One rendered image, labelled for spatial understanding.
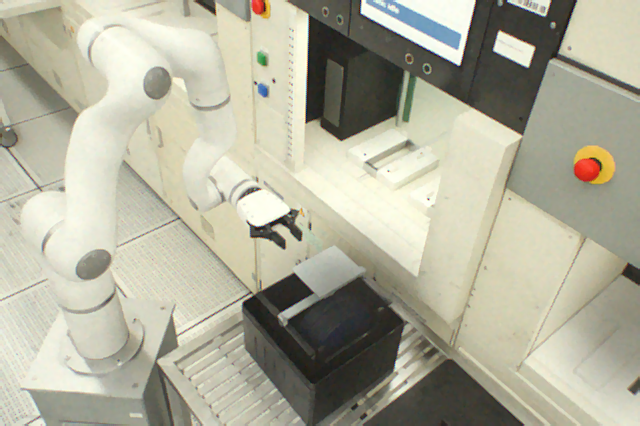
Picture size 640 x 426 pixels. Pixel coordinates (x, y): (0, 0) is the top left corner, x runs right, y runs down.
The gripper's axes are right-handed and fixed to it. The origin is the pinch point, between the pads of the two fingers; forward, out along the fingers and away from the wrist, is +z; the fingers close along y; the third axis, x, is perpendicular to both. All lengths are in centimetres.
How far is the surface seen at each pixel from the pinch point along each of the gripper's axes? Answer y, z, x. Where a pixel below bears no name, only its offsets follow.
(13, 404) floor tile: 65, -74, -106
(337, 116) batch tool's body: -52, -44, -11
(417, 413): -3.1, 43.0, -20.1
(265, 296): 10.7, 6.3, -7.7
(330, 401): 8.4, 28.1, -24.3
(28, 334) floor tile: 51, -101, -106
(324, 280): 2.7, 16.8, 2.1
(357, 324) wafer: -3.6, 22.0, -12.4
